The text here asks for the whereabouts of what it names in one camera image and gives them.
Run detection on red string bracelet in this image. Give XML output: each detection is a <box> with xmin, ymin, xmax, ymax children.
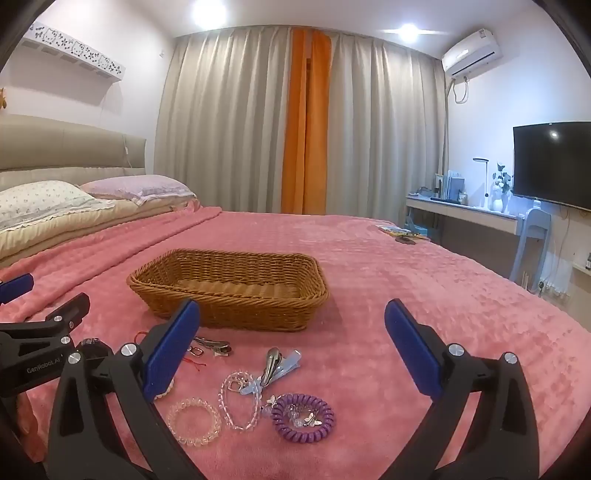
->
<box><xmin>133</xmin><ymin>329</ymin><xmax>206</xmax><ymax>371</ymax></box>

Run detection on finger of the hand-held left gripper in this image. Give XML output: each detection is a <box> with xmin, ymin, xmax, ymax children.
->
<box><xmin>0</xmin><ymin>292</ymin><xmax>91</xmax><ymax>346</ymax></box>
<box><xmin>0</xmin><ymin>273</ymin><xmax>36</xmax><ymax>305</ymax></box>

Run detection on brown wicker basket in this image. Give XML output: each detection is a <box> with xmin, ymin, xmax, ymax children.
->
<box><xmin>127</xmin><ymin>248</ymin><xmax>330</xmax><ymax>332</ymax></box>

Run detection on floral white pillow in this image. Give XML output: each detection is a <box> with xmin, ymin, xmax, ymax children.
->
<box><xmin>0</xmin><ymin>180</ymin><xmax>114</xmax><ymax>232</ymax></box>

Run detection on white vase with plant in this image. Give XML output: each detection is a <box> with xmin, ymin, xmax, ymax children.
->
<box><xmin>488</xmin><ymin>161</ymin><xmax>514</xmax><ymax>212</ymax></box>

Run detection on clear bead bracelet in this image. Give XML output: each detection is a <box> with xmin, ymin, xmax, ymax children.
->
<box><xmin>166</xmin><ymin>398</ymin><xmax>218</xmax><ymax>446</ymax></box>

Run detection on orange curtain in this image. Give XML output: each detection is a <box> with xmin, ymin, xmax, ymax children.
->
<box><xmin>281</xmin><ymin>28</ymin><xmax>331</xmax><ymax>216</ymax></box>

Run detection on clear bead necklace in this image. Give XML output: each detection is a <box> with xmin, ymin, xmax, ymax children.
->
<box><xmin>219</xmin><ymin>369</ymin><xmax>265</xmax><ymax>433</ymax></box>

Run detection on pale blue chair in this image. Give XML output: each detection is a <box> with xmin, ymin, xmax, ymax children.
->
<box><xmin>509</xmin><ymin>208</ymin><xmax>553</xmax><ymax>288</ymax></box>

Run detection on white desk lamp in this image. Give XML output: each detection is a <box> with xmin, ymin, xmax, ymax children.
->
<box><xmin>472</xmin><ymin>157</ymin><xmax>494</xmax><ymax>208</ymax></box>

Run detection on pink fleece blanket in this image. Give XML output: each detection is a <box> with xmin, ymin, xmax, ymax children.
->
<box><xmin>0</xmin><ymin>206</ymin><xmax>591</xmax><ymax>480</ymax></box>

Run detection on white air conditioner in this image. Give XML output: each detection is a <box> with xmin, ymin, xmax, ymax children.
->
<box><xmin>440</xmin><ymin>28</ymin><xmax>503</xmax><ymax>77</ymax></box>

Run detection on purple coil hair tie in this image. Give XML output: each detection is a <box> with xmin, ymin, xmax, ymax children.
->
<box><xmin>270</xmin><ymin>393</ymin><xmax>336</xmax><ymax>443</ymax></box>

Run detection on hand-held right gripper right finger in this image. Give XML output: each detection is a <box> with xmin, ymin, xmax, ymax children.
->
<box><xmin>385</xmin><ymin>298</ymin><xmax>541</xmax><ymax>480</ymax></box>

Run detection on beige padded headboard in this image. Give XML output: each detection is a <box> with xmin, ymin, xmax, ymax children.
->
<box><xmin>0</xmin><ymin>113</ymin><xmax>147</xmax><ymax>191</ymax></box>

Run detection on silver duckbill hair clip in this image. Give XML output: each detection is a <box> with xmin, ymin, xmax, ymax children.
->
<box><xmin>191</xmin><ymin>335</ymin><xmax>232</xmax><ymax>357</ymax></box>

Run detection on beige curtain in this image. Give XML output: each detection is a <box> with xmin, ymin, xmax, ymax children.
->
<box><xmin>323</xmin><ymin>32</ymin><xmax>450</xmax><ymax>219</ymax></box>
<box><xmin>154</xmin><ymin>26</ymin><xmax>296</xmax><ymax>216</ymax></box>

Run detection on purple pillow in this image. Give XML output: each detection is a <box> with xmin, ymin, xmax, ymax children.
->
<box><xmin>80</xmin><ymin>174</ymin><xmax>197</xmax><ymax>206</ymax></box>

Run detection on silver teardrop hair clip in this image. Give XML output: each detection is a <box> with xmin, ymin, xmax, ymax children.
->
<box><xmin>260</xmin><ymin>347</ymin><xmax>283</xmax><ymax>387</ymax></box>

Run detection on beige quilt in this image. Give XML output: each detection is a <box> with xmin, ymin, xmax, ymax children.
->
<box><xmin>0</xmin><ymin>198</ymin><xmax>197</xmax><ymax>269</ymax></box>

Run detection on white desk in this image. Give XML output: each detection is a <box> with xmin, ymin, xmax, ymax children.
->
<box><xmin>405</xmin><ymin>194</ymin><xmax>528</xmax><ymax>288</ymax></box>

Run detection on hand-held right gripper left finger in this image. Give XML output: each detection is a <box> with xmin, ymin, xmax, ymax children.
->
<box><xmin>46</xmin><ymin>299</ymin><xmax>208</xmax><ymax>480</ymax></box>

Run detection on colourful small things on bed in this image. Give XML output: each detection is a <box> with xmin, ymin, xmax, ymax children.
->
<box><xmin>375</xmin><ymin>223</ymin><xmax>431</xmax><ymax>244</ymax></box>

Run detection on row of books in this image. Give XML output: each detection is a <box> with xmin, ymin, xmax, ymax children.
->
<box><xmin>433</xmin><ymin>169</ymin><xmax>468</xmax><ymax>205</ymax></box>

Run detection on black flat television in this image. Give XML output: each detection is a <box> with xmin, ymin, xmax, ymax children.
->
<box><xmin>512</xmin><ymin>121</ymin><xmax>591</xmax><ymax>212</ymax></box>

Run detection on white cutout wall shelf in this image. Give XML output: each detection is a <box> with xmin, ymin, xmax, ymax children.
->
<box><xmin>17</xmin><ymin>20</ymin><xmax>127</xmax><ymax>85</ymax></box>

